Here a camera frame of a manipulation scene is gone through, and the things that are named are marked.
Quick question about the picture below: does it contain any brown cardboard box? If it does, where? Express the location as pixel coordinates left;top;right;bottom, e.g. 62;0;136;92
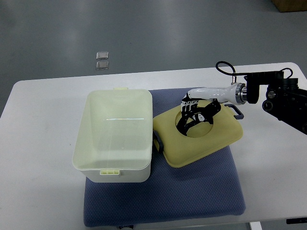
272;0;307;12

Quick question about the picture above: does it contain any yellow box lid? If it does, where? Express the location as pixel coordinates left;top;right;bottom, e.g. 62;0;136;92
153;103;244;168

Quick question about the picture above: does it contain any blue cushion mat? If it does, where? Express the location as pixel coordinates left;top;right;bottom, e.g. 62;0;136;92
83;89;246;227

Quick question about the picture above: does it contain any lower metal floor plate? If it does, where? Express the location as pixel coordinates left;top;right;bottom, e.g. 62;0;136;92
96;60;109;70

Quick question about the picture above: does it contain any upper metal floor plate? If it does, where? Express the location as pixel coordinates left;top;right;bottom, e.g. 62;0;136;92
96;51;109;60

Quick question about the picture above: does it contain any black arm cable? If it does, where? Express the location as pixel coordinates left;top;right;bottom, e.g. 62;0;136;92
215;60;248;83

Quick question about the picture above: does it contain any metal floor plate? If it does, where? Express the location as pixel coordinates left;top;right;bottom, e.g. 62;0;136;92
96;60;109;70
96;51;109;60

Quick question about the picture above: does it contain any white storage box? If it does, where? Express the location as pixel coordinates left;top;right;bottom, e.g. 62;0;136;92
72;89;153;183

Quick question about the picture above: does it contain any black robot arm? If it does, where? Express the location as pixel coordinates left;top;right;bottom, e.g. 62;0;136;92
233;69;307;134

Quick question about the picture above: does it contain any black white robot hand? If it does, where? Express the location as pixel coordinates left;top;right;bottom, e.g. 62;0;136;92
176;86;244;136

